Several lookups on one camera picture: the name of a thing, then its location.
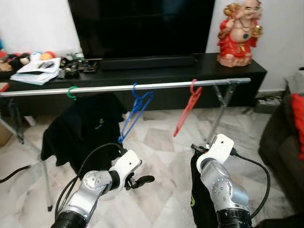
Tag blue plastic hanger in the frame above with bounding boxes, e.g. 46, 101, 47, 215
117, 83, 155, 144

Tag red plastic hanger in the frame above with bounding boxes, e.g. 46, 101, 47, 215
173, 79, 204, 138

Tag green hanger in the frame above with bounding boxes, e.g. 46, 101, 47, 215
66, 85, 79, 100

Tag black hanging garment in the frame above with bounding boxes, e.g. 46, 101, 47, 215
40, 93, 128, 174

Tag silver metal clothes rack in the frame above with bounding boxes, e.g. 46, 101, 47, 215
0, 77, 252, 212

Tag black soundbar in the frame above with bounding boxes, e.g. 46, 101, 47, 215
100, 55, 198, 71

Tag black electronic gadgets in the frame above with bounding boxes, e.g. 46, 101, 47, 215
57, 51, 103, 79

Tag black television console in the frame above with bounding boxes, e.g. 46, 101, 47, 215
0, 52, 267, 112

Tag red cushion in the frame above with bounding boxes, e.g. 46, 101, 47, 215
291, 93, 304, 160

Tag brown cardboard box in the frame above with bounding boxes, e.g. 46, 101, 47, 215
0, 124, 13, 147

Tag dark brown sofa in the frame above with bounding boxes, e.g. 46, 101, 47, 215
259, 93, 304, 214

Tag grey plastic box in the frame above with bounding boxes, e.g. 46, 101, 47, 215
254, 95, 284, 114

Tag white paper stack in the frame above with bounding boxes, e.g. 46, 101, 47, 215
9, 57, 61, 86

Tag orange ball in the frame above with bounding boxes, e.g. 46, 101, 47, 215
40, 50, 57, 61

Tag grey cloth covered side table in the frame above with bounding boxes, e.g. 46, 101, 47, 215
285, 71, 304, 95

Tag black flat television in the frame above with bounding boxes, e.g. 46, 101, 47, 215
68, 0, 217, 60

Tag black plush toy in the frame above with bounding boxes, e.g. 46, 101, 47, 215
6, 51, 31, 72

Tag red laughing Buddha statue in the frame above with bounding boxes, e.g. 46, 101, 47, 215
217, 0, 264, 68

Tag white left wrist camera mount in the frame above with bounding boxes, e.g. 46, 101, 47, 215
108, 148, 143, 190

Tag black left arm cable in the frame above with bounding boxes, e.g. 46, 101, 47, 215
54, 142, 125, 219

